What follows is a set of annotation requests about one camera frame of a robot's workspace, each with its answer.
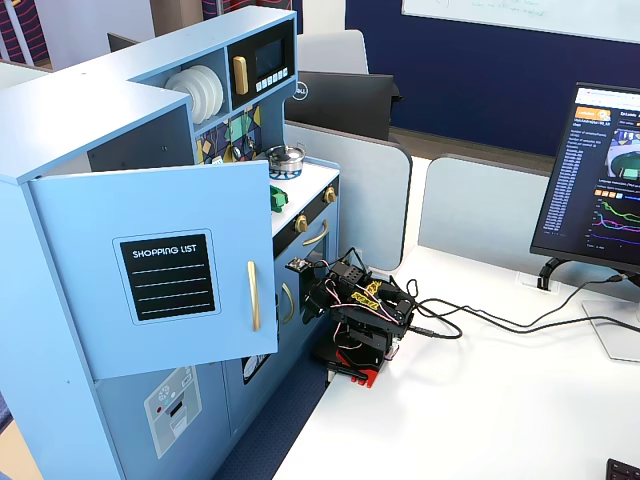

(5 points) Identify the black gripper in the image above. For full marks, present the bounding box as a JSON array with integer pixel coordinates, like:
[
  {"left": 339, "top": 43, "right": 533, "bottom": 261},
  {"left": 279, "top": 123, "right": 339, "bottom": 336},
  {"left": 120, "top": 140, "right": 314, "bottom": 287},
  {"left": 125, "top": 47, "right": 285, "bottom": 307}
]
[{"left": 300, "top": 259, "right": 362, "bottom": 323}]

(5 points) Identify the black toy microwave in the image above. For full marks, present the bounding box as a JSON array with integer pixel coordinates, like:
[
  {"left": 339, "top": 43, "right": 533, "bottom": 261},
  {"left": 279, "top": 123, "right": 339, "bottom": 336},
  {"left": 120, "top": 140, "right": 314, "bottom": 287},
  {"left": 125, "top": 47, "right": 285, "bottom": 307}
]
[{"left": 227, "top": 19, "right": 296, "bottom": 109}]

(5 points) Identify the black Dell monitor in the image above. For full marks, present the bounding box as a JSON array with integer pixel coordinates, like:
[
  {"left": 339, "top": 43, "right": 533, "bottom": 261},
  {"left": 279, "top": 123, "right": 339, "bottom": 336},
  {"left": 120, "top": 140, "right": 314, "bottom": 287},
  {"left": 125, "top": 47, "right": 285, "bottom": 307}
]
[{"left": 283, "top": 70, "right": 404, "bottom": 143}]

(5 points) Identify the black cable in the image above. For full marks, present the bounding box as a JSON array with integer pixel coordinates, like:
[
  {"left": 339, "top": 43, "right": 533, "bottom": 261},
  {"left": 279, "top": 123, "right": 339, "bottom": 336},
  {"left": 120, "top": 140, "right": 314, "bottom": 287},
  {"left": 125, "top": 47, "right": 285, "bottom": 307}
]
[
  {"left": 399, "top": 279, "right": 640, "bottom": 341},
  {"left": 399, "top": 272, "right": 630, "bottom": 341}
]

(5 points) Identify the white whiteboard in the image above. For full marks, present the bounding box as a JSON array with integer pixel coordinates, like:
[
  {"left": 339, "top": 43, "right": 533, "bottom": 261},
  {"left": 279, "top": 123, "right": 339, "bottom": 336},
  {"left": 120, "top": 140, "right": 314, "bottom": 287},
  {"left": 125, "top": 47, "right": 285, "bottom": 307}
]
[{"left": 401, "top": 0, "right": 640, "bottom": 46}]

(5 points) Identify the green round plastic bowl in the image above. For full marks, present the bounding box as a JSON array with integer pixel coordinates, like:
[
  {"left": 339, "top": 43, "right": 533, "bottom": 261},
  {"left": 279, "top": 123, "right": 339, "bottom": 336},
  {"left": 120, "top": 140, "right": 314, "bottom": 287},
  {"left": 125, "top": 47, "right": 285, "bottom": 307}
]
[{"left": 269, "top": 184, "right": 290, "bottom": 215}]

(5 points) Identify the gold dishwasher door handle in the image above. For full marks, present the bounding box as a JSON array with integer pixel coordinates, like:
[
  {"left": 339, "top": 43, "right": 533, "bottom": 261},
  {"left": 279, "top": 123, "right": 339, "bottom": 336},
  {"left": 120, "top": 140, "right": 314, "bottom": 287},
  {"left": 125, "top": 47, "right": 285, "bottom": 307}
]
[{"left": 281, "top": 282, "right": 296, "bottom": 325}]

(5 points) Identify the grey desk divider panel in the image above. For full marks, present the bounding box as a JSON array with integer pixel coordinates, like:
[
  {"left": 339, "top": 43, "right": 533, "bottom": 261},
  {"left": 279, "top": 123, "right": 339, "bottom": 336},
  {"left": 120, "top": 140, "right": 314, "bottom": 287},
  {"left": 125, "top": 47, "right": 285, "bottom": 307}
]
[
  {"left": 283, "top": 121, "right": 414, "bottom": 272},
  {"left": 417, "top": 153, "right": 554, "bottom": 261}
]

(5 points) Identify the gold fridge door handle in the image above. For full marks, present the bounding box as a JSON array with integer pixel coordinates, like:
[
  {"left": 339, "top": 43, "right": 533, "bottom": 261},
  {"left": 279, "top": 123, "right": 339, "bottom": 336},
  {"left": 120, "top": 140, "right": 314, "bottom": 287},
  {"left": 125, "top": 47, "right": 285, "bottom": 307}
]
[{"left": 246, "top": 260, "right": 263, "bottom": 333}]

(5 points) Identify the blue shopping list fridge door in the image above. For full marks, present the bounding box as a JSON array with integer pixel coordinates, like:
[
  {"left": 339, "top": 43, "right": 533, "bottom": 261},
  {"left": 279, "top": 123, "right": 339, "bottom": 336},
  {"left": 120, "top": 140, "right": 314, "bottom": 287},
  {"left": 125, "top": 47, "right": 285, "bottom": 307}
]
[{"left": 27, "top": 159, "right": 280, "bottom": 381}]

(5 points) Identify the black curved cable guide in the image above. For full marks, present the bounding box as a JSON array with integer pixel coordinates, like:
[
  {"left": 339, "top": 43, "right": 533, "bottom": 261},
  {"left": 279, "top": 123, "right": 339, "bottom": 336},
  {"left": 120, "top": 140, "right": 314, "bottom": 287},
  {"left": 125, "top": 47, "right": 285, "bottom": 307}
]
[{"left": 537, "top": 256, "right": 565, "bottom": 291}]

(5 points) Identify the gold oven door handle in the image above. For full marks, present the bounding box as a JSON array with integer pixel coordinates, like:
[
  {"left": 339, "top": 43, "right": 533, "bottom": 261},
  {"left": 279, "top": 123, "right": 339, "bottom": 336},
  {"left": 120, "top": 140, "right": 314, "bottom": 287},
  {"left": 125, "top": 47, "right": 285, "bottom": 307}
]
[{"left": 301, "top": 219, "right": 330, "bottom": 247}]

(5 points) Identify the computer monitor showing graphs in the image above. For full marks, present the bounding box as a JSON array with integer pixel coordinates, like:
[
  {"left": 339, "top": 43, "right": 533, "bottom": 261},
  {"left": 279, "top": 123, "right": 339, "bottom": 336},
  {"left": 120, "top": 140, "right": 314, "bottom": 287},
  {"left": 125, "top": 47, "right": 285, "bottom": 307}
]
[{"left": 528, "top": 82, "right": 640, "bottom": 277}]

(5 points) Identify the steel toy ladle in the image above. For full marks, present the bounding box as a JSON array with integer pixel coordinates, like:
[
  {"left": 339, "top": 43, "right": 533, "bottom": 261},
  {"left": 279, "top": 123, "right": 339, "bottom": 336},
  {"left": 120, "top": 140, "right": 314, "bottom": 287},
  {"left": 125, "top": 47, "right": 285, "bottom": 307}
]
[{"left": 227, "top": 119, "right": 245, "bottom": 162}]

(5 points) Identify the grey office chair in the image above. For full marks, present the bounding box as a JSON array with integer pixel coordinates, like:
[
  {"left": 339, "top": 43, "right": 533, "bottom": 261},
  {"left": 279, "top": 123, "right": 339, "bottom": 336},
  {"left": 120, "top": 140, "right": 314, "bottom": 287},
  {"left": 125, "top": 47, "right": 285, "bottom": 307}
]
[{"left": 296, "top": 28, "right": 371, "bottom": 77}]

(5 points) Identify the silver monitor stand base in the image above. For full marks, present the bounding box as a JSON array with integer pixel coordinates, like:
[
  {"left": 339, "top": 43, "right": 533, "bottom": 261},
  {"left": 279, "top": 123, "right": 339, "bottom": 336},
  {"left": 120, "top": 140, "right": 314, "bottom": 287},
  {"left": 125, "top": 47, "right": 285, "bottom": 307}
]
[{"left": 582, "top": 298, "right": 640, "bottom": 363}]

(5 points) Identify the steel toy pot with lid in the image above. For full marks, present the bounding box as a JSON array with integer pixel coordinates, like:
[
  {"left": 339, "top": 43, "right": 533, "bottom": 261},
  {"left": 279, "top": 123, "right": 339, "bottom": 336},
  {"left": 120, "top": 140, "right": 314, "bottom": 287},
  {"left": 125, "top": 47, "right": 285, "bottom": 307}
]
[{"left": 263, "top": 142, "right": 308, "bottom": 174}]

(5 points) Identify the white toy plate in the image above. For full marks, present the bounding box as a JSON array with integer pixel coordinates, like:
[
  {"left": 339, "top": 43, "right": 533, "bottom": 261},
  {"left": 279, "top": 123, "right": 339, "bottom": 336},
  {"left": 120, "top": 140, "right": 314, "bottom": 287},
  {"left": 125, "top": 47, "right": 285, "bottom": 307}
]
[
  {"left": 189, "top": 64, "right": 225, "bottom": 125},
  {"left": 163, "top": 69, "right": 204, "bottom": 101},
  {"left": 174, "top": 67, "right": 214, "bottom": 117}
]

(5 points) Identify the black keyboard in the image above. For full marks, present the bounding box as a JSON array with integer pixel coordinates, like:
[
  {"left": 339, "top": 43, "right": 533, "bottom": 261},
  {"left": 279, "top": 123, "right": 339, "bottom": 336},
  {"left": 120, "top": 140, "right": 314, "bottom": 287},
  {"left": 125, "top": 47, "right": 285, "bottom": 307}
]
[{"left": 605, "top": 457, "right": 640, "bottom": 480}]

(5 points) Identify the gold microwave handle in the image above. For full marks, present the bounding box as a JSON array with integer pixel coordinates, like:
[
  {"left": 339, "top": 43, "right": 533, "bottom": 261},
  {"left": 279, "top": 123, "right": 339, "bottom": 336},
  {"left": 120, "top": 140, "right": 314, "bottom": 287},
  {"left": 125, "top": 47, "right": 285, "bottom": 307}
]
[{"left": 232, "top": 55, "right": 250, "bottom": 96}]

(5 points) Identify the blue wooden toy kitchen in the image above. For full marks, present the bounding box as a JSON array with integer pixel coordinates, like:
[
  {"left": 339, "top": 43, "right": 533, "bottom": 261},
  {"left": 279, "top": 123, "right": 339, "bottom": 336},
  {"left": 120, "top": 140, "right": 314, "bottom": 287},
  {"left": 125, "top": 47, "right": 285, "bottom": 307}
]
[{"left": 0, "top": 5, "right": 342, "bottom": 480}]

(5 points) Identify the desk cable grommet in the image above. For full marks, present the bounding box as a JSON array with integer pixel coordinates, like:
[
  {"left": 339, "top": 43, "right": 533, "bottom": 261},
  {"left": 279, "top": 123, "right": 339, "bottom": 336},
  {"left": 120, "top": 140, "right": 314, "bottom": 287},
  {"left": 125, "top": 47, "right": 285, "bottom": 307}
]
[{"left": 517, "top": 271, "right": 559, "bottom": 297}]

